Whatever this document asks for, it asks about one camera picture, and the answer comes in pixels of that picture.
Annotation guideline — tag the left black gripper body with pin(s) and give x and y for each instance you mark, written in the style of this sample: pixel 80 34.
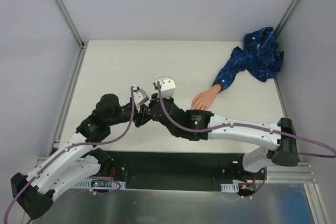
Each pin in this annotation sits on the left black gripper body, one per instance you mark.
pixel 139 115

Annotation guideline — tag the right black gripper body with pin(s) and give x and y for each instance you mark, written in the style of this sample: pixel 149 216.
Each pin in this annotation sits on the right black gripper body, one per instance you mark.
pixel 155 107

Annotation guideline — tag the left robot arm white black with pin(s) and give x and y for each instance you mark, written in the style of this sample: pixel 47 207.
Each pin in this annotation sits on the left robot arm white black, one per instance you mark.
pixel 79 158

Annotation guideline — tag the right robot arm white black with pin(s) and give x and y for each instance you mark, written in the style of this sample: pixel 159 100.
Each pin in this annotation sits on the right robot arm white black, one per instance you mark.
pixel 276 143

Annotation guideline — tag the mannequin hand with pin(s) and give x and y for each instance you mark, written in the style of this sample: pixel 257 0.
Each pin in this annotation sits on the mannequin hand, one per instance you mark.
pixel 204 100

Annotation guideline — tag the blue plaid shirt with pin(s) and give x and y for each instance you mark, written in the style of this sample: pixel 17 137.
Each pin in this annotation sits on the blue plaid shirt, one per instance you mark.
pixel 259 56

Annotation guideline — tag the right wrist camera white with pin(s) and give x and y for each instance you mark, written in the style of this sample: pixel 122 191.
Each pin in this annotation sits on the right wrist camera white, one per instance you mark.
pixel 167 86

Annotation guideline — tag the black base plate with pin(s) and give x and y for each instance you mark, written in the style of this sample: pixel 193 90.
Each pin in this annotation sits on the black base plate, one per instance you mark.
pixel 174 171

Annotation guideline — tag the right white cable duct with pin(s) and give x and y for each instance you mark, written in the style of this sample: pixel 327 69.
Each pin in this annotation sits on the right white cable duct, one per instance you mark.
pixel 236 187

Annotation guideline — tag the white cable duct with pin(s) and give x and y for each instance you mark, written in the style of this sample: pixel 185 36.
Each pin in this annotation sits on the white cable duct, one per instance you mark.
pixel 90 183
pixel 236 187

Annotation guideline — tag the left white cable duct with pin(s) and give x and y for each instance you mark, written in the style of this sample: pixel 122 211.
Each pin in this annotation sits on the left white cable duct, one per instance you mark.
pixel 90 183

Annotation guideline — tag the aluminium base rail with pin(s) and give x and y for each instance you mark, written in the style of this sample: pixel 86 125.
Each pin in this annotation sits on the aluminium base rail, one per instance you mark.
pixel 302 173

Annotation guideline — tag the left aluminium frame post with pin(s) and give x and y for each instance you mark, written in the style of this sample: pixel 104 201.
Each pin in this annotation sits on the left aluminium frame post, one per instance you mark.
pixel 70 23

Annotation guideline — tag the aluminium frame post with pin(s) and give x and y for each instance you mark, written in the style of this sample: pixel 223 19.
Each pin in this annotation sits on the aluminium frame post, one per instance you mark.
pixel 286 16
pixel 70 23

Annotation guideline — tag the right aluminium frame post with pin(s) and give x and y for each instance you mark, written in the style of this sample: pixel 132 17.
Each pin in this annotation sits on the right aluminium frame post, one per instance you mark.
pixel 286 16

